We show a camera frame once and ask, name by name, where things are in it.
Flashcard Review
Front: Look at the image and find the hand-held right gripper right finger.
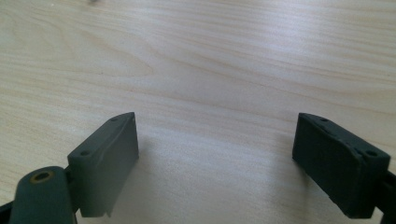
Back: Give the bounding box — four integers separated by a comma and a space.
291, 112, 392, 219

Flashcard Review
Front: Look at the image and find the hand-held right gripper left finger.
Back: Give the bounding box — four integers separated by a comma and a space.
66, 111, 140, 218

